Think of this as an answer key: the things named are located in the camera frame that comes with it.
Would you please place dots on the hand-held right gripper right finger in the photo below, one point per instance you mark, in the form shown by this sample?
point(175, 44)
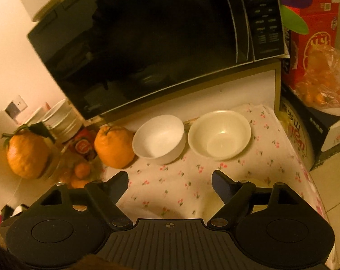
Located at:
point(219, 183)

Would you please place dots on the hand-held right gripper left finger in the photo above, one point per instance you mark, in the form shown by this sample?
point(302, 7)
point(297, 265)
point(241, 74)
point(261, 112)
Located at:
point(119, 186)

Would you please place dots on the cream bowl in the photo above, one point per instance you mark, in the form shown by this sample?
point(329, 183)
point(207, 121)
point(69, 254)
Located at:
point(219, 135)

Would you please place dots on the white bowl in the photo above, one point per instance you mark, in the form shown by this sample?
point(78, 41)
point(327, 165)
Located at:
point(158, 137)

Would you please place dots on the glass jar of kumquats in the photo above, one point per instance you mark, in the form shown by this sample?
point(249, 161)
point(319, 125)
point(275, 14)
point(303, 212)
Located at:
point(81, 171)

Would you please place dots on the cherry print tablecloth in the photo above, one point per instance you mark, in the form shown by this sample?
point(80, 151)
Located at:
point(170, 182)

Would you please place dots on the red label glass jar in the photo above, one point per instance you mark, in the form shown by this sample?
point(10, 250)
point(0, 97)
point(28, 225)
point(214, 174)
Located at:
point(81, 146)

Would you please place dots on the pink floral cloth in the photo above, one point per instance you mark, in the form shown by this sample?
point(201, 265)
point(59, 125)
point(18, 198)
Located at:
point(302, 180)

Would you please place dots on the large orange with leaves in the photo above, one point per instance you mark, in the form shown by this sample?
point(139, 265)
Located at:
point(26, 154)

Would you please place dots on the black and white carton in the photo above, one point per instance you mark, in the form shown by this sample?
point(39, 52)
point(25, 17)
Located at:
point(313, 129)

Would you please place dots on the plastic bag of oranges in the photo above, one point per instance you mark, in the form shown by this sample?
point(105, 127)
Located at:
point(324, 84)

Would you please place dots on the black microwave oven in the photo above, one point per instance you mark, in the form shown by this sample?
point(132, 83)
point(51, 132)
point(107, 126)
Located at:
point(144, 33)

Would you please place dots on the red carton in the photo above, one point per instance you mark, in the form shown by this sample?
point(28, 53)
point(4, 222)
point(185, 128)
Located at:
point(319, 42)

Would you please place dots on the green and purple decoration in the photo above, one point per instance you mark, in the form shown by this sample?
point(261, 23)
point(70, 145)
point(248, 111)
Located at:
point(295, 19)

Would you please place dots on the white wall socket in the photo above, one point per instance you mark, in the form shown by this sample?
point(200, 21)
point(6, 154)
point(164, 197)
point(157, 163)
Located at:
point(16, 107)

